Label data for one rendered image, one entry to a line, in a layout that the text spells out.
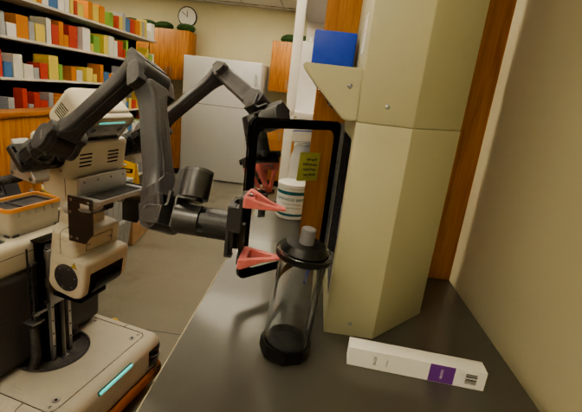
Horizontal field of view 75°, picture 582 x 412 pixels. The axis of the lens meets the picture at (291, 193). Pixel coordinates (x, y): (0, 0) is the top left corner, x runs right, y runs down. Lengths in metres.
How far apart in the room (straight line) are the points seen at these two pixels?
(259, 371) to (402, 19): 0.70
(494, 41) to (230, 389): 1.05
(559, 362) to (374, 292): 0.36
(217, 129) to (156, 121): 4.97
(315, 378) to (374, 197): 0.37
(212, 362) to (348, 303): 0.31
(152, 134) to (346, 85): 0.42
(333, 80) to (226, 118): 5.09
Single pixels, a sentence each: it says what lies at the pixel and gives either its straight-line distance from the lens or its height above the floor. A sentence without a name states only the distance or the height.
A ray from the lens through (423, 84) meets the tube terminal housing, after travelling 0.79.
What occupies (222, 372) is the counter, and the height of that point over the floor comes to 0.94.
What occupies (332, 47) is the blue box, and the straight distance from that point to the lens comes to 0.96.
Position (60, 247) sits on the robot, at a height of 0.83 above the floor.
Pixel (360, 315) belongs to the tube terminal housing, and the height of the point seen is 0.99.
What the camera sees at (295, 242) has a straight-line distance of 0.71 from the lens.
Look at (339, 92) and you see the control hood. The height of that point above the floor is 1.46.
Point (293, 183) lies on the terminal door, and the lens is 0.98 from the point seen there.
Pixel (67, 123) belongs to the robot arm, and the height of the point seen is 1.30.
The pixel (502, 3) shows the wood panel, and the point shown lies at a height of 1.74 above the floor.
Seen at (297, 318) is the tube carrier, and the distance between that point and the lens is 0.75.
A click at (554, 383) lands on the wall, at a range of 0.94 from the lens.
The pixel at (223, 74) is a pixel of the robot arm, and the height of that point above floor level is 1.48.
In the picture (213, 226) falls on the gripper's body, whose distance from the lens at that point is 0.71.
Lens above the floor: 1.45
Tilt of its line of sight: 15 degrees down
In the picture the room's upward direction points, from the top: 7 degrees clockwise
